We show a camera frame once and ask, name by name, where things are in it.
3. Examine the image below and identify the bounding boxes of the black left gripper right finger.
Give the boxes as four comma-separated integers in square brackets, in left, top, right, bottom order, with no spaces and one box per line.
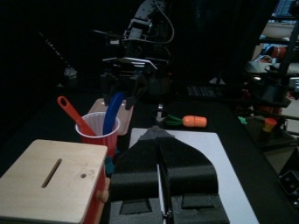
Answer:
[156,136,231,224]

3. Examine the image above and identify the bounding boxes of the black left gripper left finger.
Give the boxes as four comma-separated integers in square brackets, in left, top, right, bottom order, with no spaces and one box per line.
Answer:
[107,136,166,224]

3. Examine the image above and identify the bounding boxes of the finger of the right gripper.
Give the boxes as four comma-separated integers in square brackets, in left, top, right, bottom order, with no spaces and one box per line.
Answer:
[125,78,151,111]
[99,72,120,99]

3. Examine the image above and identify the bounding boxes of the small teal toy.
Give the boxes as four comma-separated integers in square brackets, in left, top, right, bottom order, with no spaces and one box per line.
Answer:
[104,156,117,176]

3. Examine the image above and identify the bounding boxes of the small wooden cutting board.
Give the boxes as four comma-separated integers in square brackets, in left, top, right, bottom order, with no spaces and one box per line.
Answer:
[88,97,136,137]

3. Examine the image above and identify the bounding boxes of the blue plastic utensil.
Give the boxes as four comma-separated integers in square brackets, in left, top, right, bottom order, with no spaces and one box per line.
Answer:
[101,92,127,136]

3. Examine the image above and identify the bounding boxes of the white flat board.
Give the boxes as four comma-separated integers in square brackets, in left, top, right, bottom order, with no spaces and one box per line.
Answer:
[127,127,260,224]

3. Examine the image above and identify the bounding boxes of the red-orange plastic utensil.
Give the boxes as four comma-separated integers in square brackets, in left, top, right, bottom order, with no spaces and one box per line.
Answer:
[56,95,97,137]

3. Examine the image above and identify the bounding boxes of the red plastic cup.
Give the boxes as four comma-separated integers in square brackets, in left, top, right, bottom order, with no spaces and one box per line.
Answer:
[73,111,121,158]

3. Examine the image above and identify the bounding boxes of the orange toy carrot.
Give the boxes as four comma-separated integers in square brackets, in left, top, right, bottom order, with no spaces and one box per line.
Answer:
[163,114,210,129]

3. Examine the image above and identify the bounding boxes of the black vented box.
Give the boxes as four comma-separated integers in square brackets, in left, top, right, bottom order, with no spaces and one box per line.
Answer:
[182,83,239,102]

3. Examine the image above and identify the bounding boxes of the wooden slot box red sides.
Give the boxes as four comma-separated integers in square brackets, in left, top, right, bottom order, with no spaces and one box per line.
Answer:
[0,138,111,224]

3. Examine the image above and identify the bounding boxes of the black device with buttons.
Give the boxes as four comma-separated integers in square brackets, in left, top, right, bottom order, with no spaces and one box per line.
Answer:
[278,170,299,209]

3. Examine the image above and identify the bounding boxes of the orange and yellow toy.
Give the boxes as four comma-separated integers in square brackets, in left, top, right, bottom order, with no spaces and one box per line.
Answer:
[262,117,278,133]

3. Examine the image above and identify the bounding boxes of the red round object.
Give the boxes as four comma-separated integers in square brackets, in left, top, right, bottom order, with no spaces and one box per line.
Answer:
[270,45,288,60]

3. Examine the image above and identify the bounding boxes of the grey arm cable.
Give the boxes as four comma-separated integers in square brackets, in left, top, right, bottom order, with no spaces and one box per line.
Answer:
[133,0,176,46]

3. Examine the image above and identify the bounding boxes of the black frame post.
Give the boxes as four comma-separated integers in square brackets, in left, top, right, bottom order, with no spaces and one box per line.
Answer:
[276,17,299,88]

